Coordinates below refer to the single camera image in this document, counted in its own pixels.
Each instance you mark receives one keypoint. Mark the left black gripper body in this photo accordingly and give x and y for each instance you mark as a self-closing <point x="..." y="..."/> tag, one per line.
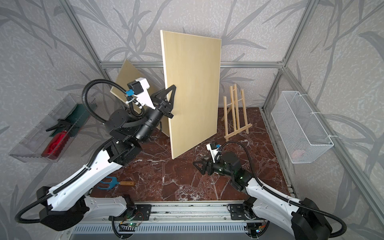
<point x="159" y="106"/>

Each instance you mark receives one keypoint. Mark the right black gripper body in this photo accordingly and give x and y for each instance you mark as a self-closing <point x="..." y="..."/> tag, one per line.
<point x="219" y="167"/>

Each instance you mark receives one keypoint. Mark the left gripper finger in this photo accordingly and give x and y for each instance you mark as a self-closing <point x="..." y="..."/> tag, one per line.
<point x="168" y="114"/>
<point x="165" y="95"/>

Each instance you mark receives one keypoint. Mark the wooden board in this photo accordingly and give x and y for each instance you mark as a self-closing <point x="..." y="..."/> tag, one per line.
<point x="192" y="64"/>
<point x="128" y="73"/>

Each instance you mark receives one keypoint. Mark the wooden easel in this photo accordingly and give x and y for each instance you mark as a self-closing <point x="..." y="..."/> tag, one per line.
<point x="233" y="108"/>

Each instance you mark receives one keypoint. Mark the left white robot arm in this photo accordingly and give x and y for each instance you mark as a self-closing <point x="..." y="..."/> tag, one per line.
<point x="69" y="202"/>

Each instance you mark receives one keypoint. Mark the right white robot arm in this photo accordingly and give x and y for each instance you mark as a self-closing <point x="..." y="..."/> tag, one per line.
<point x="272" y="205"/>

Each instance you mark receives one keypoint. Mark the blue garden hand rake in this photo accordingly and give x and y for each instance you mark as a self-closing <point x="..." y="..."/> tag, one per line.
<point x="113" y="182"/>

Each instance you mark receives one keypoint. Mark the pink item in basket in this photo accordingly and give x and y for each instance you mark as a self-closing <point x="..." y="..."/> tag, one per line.
<point x="297" y="154"/>

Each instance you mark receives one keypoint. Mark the green dustpan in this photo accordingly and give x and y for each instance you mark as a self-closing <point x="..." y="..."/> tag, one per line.
<point x="78" y="117"/>

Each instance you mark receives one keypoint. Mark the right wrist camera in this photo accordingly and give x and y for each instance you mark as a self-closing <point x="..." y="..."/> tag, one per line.
<point x="215" y="150"/>

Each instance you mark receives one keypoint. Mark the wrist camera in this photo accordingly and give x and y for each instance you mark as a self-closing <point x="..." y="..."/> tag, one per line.
<point x="215" y="150"/>
<point x="138" y="94"/>

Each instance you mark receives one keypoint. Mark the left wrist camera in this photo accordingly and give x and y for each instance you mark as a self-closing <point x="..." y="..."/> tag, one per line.
<point x="138" y="94"/>

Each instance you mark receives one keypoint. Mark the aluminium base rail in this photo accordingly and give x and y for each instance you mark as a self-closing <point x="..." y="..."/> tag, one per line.
<point x="178" y="218"/>

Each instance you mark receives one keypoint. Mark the white wire mesh basket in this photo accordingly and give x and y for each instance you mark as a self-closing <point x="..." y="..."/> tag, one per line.
<point x="300" y="128"/>

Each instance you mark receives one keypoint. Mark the clear plastic wall bin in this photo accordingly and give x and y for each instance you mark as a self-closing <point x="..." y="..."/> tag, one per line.
<point x="47" y="142"/>

